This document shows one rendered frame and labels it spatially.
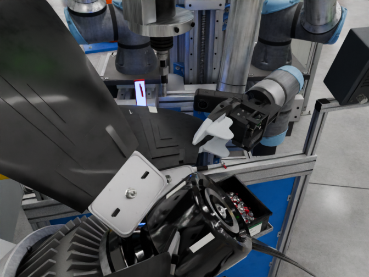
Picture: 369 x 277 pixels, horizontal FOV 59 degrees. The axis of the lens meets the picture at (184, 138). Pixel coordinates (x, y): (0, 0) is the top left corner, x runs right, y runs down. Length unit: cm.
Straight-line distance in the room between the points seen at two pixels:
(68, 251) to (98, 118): 17
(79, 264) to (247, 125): 37
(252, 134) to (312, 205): 160
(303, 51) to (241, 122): 218
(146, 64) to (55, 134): 82
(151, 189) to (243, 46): 49
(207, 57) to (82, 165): 99
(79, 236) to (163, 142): 22
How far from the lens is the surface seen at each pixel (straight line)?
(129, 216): 40
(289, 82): 77
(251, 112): 64
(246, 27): 81
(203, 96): 68
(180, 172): 51
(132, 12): 34
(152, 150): 55
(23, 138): 37
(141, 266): 24
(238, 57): 81
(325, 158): 259
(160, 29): 33
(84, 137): 38
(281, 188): 120
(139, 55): 115
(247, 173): 105
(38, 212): 103
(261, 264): 155
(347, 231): 214
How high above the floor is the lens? 154
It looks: 37 degrees down
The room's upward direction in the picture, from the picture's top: straight up
